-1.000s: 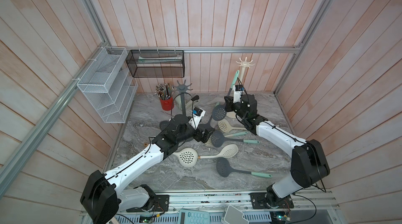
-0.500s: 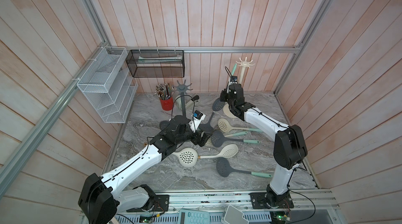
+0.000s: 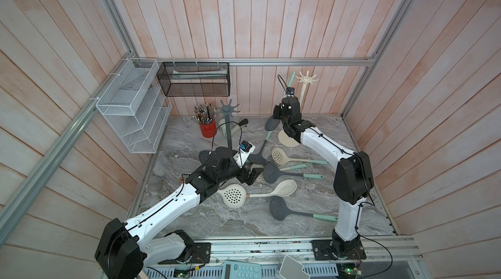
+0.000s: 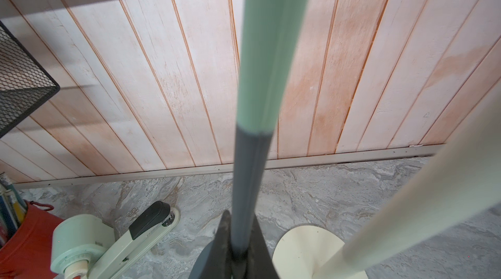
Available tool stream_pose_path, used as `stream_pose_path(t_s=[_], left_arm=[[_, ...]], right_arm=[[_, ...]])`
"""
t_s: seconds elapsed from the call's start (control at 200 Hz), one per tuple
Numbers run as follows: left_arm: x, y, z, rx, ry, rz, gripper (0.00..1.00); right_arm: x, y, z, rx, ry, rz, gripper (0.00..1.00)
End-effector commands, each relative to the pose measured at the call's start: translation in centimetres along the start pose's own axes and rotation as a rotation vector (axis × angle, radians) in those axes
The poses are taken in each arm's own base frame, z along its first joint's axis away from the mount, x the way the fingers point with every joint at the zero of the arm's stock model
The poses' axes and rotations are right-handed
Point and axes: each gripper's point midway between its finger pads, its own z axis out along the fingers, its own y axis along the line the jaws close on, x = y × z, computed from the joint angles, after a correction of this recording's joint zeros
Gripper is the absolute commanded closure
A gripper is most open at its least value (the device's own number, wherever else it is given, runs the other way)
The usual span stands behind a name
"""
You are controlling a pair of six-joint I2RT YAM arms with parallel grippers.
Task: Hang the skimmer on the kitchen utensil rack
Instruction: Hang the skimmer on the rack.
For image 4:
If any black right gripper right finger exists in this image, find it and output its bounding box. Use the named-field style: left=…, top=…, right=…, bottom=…
left=244, top=216, right=279, bottom=279

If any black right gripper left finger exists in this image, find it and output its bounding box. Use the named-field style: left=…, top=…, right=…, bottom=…
left=198, top=210, right=232, bottom=278

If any cream utensil rack stand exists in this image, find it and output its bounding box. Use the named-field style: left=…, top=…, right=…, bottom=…
left=272, top=99, right=500, bottom=278

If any mint stapler black top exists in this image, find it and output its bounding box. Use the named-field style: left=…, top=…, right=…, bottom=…
left=87, top=201, right=181, bottom=278

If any mint green pencil sharpener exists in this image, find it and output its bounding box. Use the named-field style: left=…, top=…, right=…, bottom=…
left=50, top=214, right=116, bottom=278

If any red metal pencil cup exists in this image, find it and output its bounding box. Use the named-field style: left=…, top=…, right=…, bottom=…
left=1, top=201, right=63, bottom=279

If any bundle of pencils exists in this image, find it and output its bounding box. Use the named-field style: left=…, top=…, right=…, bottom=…
left=1, top=172, right=27, bottom=247

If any black mesh wall basket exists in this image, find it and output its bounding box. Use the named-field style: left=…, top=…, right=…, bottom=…
left=1, top=24, right=60, bottom=136

